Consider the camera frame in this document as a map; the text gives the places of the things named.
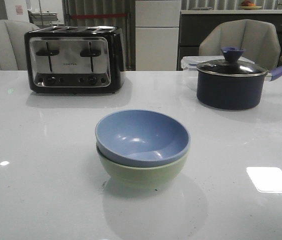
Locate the blue bowl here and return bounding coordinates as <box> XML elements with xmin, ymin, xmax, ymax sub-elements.
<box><xmin>95</xmin><ymin>109</ymin><xmax>191</xmax><ymax>168</ymax></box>

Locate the green bowl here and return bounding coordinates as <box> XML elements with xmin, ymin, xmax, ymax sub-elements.
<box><xmin>96</xmin><ymin>146</ymin><xmax>190</xmax><ymax>189</ymax></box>

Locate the clear plastic container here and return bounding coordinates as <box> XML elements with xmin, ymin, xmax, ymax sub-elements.
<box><xmin>180</xmin><ymin>54</ymin><xmax>255</xmax><ymax>72</ymax></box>

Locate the dark blue saucepan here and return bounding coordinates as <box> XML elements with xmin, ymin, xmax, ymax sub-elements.
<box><xmin>195</xmin><ymin>62</ymin><xmax>282</xmax><ymax>111</ymax></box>

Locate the white refrigerator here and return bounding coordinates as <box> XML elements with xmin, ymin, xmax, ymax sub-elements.
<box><xmin>135</xmin><ymin>0</ymin><xmax>182</xmax><ymax>71</ymax></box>

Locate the black and chrome toaster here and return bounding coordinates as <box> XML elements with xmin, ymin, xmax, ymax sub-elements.
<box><xmin>24</xmin><ymin>26</ymin><xmax>126</xmax><ymax>94</ymax></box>

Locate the glass pot lid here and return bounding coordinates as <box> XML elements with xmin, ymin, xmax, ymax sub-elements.
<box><xmin>196</xmin><ymin>46</ymin><xmax>268</xmax><ymax>77</ymax></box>

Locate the metal cart in background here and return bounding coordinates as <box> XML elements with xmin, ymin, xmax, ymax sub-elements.
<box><xmin>28</xmin><ymin>10</ymin><xmax>58</xmax><ymax>28</ymax></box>

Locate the right beige armchair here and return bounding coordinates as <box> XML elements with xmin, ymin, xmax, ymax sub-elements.
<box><xmin>198</xmin><ymin>19</ymin><xmax>281</xmax><ymax>70</ymax></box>

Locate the beige armchair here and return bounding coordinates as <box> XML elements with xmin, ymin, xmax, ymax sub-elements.
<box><xmin>198</xmin><ymin>19</ymin><xmax>281</xmax><ymax>70</ymax></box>
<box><xmin>0</xmin><ymin>19</ymin><xmax>39</xmax><ymax>71</ymax></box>

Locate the left beige armchair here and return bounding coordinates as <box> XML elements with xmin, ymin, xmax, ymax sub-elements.
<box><xmin>0</xmin><ymin>19</ymin><xmax>39</xmax><ymax>71</ymax></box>

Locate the fruit plate on counter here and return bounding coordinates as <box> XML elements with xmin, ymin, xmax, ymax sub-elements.
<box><xmin>239</xmin><ymin>0</ymin><xmax>262</xmax><ymax>10</ymax></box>

